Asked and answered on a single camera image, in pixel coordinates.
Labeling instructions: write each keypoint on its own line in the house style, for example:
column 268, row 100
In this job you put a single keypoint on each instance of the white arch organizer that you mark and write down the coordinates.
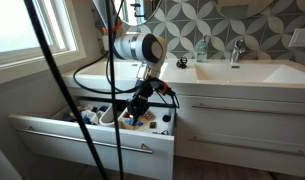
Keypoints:
column 107, row 118

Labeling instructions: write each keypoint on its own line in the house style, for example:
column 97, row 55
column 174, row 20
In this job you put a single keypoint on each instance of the white wall plate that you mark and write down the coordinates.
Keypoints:
column 300, row 37

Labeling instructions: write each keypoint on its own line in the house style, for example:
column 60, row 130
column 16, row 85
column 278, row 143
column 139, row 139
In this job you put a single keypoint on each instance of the white open drawer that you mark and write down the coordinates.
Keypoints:
column 58, row 150

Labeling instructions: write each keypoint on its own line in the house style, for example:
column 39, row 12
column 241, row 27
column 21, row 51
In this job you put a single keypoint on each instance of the white double sink vanity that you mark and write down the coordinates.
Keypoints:
column 225, row 75

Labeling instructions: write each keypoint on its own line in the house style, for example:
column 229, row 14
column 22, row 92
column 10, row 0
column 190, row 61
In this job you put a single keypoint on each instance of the chrome faucet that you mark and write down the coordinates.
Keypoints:
column 235, row 50

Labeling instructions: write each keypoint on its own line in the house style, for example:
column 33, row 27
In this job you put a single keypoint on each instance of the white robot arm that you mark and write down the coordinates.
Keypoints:
column 128, row 46

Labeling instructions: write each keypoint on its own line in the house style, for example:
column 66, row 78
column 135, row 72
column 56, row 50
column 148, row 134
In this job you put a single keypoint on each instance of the round wall mirror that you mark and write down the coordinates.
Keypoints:
column 238, row 8
column 127, row 11

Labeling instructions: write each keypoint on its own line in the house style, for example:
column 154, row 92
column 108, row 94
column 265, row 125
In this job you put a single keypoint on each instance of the orange wrist mount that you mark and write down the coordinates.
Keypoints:
column 163, row 88

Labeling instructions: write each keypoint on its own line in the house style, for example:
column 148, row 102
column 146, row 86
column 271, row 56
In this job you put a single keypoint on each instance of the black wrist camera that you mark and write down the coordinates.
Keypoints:
column 147, row 87

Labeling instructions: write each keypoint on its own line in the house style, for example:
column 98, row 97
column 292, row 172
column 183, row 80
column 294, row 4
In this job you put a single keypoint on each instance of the black round disk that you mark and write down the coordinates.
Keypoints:
column 166, row 118

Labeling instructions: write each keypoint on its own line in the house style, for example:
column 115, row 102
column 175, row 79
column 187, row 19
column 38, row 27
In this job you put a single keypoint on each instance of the wooden orange two-compartment box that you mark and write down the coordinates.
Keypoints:
column 122, row 124

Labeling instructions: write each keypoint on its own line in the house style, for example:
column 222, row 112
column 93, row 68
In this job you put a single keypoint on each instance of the beige scrunchie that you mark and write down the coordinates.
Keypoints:
column 149, row 116

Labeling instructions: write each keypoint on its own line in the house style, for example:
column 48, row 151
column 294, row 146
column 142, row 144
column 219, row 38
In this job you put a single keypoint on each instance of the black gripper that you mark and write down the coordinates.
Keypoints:
column 139, row 103

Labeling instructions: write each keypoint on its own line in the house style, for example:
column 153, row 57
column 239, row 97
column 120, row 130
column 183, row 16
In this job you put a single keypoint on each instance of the dark blue cloth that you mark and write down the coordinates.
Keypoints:
column 104, row 108

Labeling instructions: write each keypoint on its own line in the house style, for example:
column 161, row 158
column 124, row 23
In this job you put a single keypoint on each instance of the clear soap dispenser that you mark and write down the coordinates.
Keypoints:
column 202, row 51

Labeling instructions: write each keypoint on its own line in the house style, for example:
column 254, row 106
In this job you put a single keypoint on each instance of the white framed window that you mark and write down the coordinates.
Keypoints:
column 12, row 23

